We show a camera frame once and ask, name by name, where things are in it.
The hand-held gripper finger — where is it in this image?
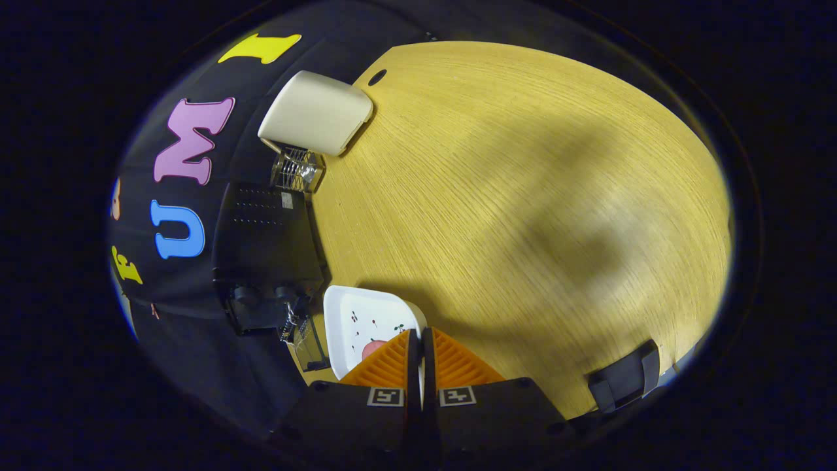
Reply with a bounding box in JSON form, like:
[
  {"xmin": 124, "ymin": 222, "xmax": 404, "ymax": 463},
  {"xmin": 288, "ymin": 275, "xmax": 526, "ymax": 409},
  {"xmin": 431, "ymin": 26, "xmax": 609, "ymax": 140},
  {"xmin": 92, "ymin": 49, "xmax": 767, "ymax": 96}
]
[
  {"xmin": 278, "ymin": 327, "xmax": 420, "ymax": 459},
  {"xmin": 422, "ymin": 327, "xmax": 577, "ymax": 459}
]

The white square plate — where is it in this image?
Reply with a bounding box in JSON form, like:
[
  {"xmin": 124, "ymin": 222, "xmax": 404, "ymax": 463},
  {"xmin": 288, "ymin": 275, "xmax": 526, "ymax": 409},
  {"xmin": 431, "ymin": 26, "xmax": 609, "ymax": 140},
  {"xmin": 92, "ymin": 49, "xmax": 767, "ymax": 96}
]
[{"xmin": 324, "ymin": 285, "xmax": 428, "ymax": 381}]

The black toaster oven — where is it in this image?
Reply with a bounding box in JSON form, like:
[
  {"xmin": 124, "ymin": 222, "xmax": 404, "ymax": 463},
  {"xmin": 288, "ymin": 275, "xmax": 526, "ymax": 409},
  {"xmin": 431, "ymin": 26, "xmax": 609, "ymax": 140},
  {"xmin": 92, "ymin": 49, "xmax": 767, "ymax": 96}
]
[{"xmin": 213, "ymin": 180, "xmax": 331, "ymax": 374}]

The white bread toaster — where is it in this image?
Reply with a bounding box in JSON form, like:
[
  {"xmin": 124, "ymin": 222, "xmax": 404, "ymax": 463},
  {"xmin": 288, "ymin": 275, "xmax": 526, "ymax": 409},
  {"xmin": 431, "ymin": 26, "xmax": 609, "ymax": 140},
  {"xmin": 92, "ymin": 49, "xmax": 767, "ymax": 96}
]
[{"xmin": 258, "ymin": 70, "xmax": 375, "ymax": 157}]

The black table edge bracket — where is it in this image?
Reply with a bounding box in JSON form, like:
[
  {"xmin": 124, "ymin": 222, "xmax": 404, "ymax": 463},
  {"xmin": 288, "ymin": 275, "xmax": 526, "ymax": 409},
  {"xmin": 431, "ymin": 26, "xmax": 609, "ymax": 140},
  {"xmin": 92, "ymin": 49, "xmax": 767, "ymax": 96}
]
[{"xmin": 587, "ymin": 340, "xmax": 661, "ymax": 414}]

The wire mesh basket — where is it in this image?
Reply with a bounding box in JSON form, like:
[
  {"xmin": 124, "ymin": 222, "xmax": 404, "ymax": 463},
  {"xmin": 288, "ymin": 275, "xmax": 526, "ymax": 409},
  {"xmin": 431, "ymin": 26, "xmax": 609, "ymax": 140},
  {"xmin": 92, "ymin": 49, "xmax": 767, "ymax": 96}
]
[{"xmin": 271, "ymin": 147, "xmax": 326, "ymax": 193}]

